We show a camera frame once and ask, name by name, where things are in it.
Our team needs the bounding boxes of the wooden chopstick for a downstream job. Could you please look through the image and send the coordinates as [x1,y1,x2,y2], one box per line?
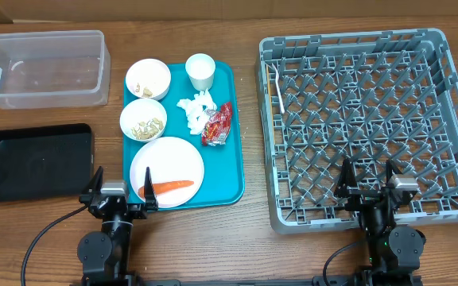
[266,64,274,120]

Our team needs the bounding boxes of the teal serving tray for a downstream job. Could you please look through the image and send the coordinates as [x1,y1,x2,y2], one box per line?
[122,60,246,211]

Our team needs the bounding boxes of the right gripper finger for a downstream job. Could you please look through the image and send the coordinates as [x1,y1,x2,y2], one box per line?
[336,159,357,191]
[385,159,402,185]

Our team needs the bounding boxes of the clear plastic bin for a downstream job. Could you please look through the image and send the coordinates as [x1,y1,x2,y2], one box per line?
[0,30,111,109]

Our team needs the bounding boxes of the white bowl with peanuts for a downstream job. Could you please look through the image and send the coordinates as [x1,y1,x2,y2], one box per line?
[119,99,168,143]

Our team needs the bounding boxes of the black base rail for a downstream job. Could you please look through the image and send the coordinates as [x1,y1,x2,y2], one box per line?
[139,276,364,286]

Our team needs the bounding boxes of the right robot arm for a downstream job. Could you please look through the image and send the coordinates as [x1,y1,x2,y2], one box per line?
[335,159,426,285]

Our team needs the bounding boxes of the grey dishwasher rack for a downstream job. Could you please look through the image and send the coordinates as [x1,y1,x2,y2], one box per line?
[256,28,458,234]

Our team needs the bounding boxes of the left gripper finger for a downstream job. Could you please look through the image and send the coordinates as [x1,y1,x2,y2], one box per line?
[144,167,157,205]
[82,166,103,195]

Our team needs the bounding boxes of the orange carrot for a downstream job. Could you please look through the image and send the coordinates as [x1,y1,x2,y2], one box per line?
[153,180,194,196]

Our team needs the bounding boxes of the white round plate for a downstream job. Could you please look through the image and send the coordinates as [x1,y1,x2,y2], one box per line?
[129,137,204,209]

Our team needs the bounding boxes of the crumpled white napkin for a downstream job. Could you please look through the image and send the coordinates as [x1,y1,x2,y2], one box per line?
[177,89,217,135]

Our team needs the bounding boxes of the white paper cup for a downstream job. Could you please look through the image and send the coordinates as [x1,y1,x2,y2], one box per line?
[185,53,215,91]

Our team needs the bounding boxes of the red snack wrapper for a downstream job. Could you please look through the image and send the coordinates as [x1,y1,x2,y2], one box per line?
[201,102,233,146]

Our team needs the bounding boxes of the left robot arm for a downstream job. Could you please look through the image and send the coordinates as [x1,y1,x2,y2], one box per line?
[77,168,158,285]

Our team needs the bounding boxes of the white bowl with scraps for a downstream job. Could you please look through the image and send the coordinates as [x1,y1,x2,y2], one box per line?
[125,58,172,101]

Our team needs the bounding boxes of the black plastic tray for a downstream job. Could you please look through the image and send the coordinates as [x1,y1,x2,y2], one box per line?
[0,123,95,202]

